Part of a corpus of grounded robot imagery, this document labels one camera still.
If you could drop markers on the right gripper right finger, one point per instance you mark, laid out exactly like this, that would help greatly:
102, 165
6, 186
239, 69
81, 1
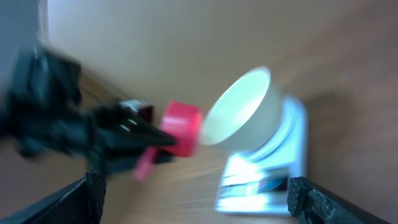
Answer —
312, 203

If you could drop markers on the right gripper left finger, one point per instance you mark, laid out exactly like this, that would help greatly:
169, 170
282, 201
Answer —
81, 202

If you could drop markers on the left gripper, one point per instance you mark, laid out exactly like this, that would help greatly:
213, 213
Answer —
109, 137

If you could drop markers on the pink measuring scoop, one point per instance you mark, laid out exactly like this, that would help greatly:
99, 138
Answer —
182, 121

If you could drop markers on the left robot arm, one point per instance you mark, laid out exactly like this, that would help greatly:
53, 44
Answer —
44, 78

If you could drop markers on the white digital kitchen scale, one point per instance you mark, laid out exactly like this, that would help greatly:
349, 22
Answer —
258, 183

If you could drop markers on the white bowl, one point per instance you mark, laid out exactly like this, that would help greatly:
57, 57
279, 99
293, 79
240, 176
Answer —
246, 115

